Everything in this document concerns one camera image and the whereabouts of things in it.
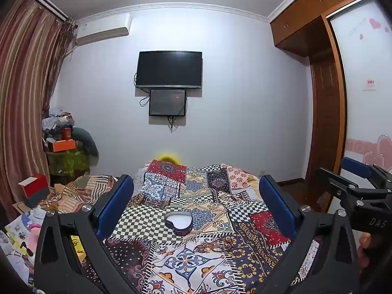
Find black curtain rod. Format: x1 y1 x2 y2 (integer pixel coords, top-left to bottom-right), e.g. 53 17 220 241
26 0 69 22

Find patchwork printed blanket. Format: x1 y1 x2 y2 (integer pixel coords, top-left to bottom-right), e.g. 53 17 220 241
81 159 320 294

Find black screen cables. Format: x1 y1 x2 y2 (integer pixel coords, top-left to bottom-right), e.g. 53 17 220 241
134 72 189 134

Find grey pillow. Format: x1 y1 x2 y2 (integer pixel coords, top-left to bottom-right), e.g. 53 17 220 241
73 127 99 163

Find pile of clutter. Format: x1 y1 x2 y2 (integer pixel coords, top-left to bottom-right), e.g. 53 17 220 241
41 107 76 152

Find orange box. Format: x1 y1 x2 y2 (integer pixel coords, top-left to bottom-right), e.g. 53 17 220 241
52 139 76 153

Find black wall television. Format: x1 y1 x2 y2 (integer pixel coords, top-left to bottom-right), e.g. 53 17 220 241
135 51 203 89

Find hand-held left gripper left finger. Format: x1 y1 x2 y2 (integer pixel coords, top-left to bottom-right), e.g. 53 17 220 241
34 174 144 294

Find yellow printed cloth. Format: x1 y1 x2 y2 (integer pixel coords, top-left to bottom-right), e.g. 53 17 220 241
69 235 87 264

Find pink soft item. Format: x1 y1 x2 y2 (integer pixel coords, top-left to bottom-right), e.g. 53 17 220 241
28 223 42 256

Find wooden overhead wardrobe cabinet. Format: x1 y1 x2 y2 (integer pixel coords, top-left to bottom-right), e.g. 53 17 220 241
269 0 371 57

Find purple heart-shaped jewelry box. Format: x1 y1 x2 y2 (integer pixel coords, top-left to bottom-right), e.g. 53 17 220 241
165 211 193 237

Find person's right hand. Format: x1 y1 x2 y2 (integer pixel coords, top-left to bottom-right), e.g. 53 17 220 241
357 231 372 271

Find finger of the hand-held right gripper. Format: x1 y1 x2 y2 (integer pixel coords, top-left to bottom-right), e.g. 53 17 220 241
318 167 391 212
341 157 392 190

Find white wardrobe door pink stickers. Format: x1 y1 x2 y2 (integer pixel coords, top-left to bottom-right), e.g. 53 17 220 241
326 0 392 212

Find white air conditioner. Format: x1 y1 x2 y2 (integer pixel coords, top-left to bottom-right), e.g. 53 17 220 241
75 14 133 46

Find striped brown curtain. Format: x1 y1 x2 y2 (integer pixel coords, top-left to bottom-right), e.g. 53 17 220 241
0 0 75 221

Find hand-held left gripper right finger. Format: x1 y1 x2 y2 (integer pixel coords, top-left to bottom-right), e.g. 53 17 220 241
259 174 360 294

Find striped brown cloth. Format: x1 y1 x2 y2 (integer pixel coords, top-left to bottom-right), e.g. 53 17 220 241
40 173 118 215

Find red and white box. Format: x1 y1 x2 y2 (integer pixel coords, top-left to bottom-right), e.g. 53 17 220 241
18 173 50 209

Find yellow round object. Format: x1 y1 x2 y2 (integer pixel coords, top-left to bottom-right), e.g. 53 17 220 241
155 151 181 163

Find small black framed screen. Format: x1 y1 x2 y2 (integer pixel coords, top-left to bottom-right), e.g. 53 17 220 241
149 89 188 117

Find loose printed papers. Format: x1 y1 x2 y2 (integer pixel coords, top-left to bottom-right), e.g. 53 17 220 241
0 205 43 285

